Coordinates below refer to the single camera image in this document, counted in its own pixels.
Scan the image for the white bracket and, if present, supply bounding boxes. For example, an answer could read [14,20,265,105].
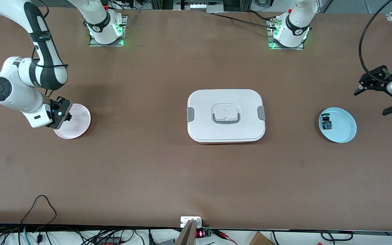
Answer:
[180,216,202,228]

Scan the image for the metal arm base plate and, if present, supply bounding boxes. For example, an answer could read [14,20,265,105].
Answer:
[89,15,128,47]
[267,19,305,50]

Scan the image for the cardboard box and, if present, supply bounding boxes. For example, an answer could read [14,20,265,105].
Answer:
[249,231,275,245]

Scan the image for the grey aluminium bar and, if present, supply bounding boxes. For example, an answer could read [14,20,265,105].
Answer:
[175,219,197,245]

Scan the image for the grey cable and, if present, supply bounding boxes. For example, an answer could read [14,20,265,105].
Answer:
[125,9,144,27]

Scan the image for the pink round plate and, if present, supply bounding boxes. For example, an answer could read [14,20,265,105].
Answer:
[53,103,92,140]

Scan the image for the light blue round plate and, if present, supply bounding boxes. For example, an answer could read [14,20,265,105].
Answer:
[318,107,357,143]

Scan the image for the white lunch box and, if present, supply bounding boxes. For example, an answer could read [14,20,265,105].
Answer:
[186,89,266,144]

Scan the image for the red probe clip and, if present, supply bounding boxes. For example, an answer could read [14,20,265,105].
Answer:
[212,229,238,245]

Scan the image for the white power strip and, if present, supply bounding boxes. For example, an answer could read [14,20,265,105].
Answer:
[174,0,224,11]

